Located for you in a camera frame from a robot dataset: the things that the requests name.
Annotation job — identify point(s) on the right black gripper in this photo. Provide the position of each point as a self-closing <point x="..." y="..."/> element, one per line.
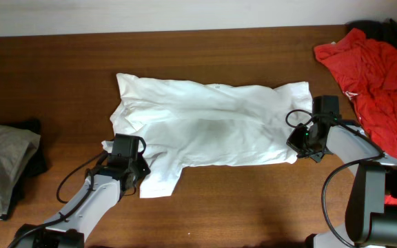
<point x="297" y="145"/>

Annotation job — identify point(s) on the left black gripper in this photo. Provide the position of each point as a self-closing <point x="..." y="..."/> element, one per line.
<point x="140" y="169"/>

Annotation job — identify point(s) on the white printed t-shirt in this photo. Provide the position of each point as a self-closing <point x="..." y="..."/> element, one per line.
<point x="188" y="124"/>

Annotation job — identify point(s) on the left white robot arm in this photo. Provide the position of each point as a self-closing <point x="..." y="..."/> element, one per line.
<point x="104" y="187"/>

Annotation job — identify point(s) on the red t-shirt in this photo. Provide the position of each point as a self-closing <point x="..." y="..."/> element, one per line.
<point x="366" y="71"/>

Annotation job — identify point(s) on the folded black garment left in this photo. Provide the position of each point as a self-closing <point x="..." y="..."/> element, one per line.
<point x="35" y="166"/>

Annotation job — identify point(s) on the black garment top right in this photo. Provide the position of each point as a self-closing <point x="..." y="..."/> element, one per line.
<point x="380" y="31"/>

